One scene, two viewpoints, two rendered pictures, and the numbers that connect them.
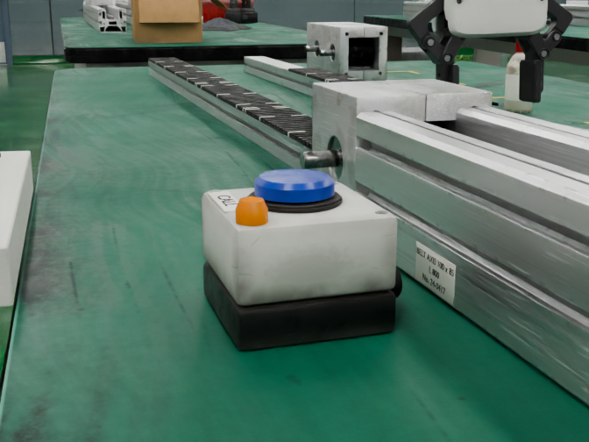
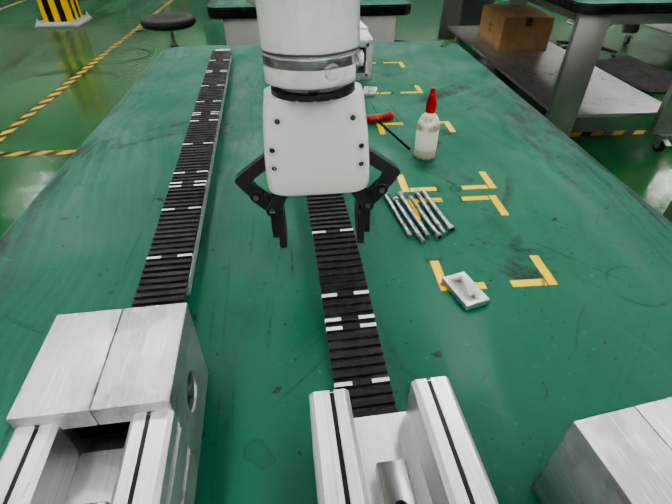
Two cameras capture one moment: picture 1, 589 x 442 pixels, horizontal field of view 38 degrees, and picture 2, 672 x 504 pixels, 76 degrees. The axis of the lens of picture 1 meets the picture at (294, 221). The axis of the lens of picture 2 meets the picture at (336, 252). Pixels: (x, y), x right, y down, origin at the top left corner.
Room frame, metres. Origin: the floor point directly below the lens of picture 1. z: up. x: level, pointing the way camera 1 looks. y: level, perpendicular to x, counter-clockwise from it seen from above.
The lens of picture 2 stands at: (0.45, -0.27, 1.13)
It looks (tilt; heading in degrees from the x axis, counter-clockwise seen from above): 39 degrees down; 10
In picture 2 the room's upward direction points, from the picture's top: straight up
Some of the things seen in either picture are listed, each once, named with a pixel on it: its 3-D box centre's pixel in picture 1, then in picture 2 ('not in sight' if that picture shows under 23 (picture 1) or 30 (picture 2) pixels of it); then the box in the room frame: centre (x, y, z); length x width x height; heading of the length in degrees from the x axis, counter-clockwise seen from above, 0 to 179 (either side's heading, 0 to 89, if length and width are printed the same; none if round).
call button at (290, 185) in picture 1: (294, 194); not in sight; (0.42, 0.00, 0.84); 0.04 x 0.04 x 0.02
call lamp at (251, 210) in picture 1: (251, 209); not in sight; (0.38, 0.02, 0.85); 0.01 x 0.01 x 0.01
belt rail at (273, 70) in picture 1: (337, 90); not in sight; (1.28, -0.06, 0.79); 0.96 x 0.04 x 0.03; 18
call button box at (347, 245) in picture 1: (310, 254); not in sight; (0.42, -0.01, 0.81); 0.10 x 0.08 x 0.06; 108
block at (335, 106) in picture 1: (381, 153); (111, 393); (0.61, -0.06, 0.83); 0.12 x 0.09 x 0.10; 108
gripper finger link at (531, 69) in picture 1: (542, 66); (370, 209); (0.84, -0.24, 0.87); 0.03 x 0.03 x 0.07; 14
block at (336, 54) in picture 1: (348, 52); (346, 55); (1.60, -0.10, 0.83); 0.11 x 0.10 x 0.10; 105
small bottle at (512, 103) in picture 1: (521, 67); (428, 123); (1.16, -0.30, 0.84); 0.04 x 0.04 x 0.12
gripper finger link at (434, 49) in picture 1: (436, 71); (269, 216); (0.81, -0.13, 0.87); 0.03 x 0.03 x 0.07; 14
